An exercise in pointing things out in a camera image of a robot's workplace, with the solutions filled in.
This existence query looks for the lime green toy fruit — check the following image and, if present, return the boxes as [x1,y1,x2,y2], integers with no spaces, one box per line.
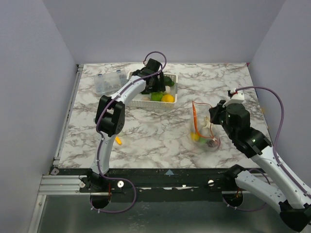
[151,92,163,101]

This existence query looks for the white toy mushroom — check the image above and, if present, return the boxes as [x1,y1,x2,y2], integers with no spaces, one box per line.
[199,116,211,137]

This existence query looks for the white perforated plastic basket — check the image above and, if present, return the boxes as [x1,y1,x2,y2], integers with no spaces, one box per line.
[127,73,178,109]

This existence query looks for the yellow toy lemon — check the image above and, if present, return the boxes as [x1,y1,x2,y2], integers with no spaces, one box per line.
[161,94,175,102]

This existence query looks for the clear orange zip bag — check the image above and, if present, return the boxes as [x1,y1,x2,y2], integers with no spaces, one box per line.
[189,101,221,152]

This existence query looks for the light green toy vegetable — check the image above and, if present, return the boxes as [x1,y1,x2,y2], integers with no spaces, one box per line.
[199,137,208,144]

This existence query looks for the yellow toy corn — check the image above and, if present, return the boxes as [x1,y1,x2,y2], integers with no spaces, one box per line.
[190,132,200,141]

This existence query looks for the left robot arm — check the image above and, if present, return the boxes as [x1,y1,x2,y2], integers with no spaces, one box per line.
[86,58,164,192]

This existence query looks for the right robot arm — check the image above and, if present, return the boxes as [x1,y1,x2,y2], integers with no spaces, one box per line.
[209,100,311,232]

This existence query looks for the dark green toy avocado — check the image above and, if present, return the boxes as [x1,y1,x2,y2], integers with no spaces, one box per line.
[164,76,175,87]

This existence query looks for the toy bok choy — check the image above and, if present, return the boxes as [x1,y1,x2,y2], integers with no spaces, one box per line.
[163,85,171,95]

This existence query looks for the clear plastic parts box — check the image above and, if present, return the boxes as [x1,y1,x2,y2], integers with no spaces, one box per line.
[93,69,128,95]

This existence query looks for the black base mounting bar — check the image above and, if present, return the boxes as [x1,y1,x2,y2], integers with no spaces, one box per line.
[43,167,241,202]

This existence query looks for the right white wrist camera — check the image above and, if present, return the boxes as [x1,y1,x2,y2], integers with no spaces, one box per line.
[223,89,245,107]

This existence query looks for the yellow handled screwdriver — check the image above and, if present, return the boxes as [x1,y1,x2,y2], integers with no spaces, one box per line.
[115,136,122,145]

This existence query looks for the aluminium extrusion rail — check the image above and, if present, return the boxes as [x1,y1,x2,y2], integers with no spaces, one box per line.
[28,64,84,233]

